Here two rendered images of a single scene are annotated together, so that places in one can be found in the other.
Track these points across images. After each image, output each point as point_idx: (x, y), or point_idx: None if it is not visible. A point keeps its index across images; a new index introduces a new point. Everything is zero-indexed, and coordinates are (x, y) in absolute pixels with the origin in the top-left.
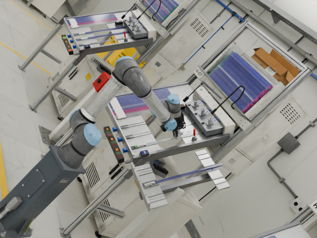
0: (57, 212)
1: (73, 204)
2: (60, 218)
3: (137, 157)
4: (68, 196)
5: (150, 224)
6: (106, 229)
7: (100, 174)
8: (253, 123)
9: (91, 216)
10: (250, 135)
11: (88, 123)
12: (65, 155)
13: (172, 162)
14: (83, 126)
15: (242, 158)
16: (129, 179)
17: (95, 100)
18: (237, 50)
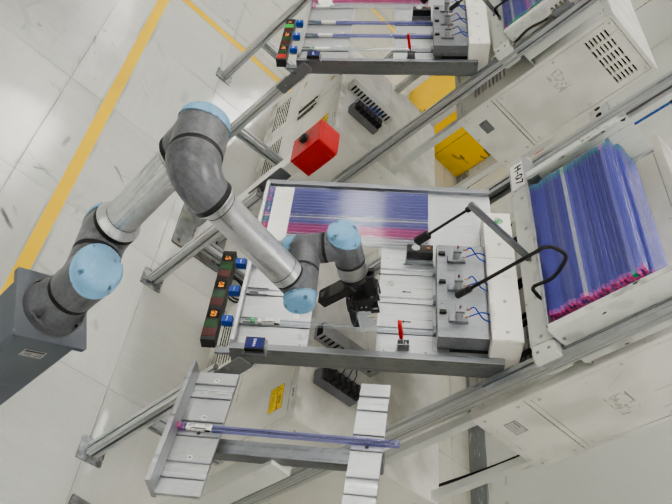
0: (102, 401)
1: (160, 392)
2: (102, 416)
3: (240, 349)
4: (159, 372)
5: (298, 495)
6: None
7: None
8: (568, 355)
9: None
10: (570, 381)
11: (104, 241)
12: (31, 300)
13: None
14: (84, 246)
15: (548, 429)
16: (267, 384)
17: (123, 194)
18: (633, 140)
